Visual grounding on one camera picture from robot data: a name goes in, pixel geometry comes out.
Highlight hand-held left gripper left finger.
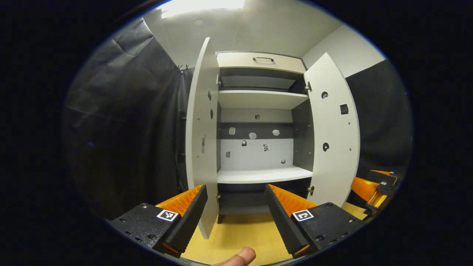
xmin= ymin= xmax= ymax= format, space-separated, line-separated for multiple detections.
xmin=107 ymin=184 xmax=208 ymax=258

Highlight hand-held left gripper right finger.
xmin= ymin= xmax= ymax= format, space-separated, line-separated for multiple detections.
xmin=264 ymin=184 xmax=366 ymax=259

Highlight white shoe cabinet door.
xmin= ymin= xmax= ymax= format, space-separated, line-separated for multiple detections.
xmin=185 ymin=36 xmax=221 ymax=240
xmin=303 ymin=52 xmax=361 ymax=207

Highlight white double-door shoe cabinet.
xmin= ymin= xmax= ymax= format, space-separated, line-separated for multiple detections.
xmin=215 ymin=51 xmax=314 ymax=225

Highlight white cabinet shelf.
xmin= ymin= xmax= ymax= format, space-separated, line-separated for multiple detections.
xmin=217 ymin=90 xmax=309 ymax=110
xmin=217 ymin=166 xmax=314 ymax=184

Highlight white cabinet drawer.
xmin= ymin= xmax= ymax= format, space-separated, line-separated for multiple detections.
xmin=216 ymin=52 xmax=307 ymax=74

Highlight black backdrop cloth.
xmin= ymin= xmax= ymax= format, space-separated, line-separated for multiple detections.
xmin=61 ymin=18 xmax=414 ymax=220

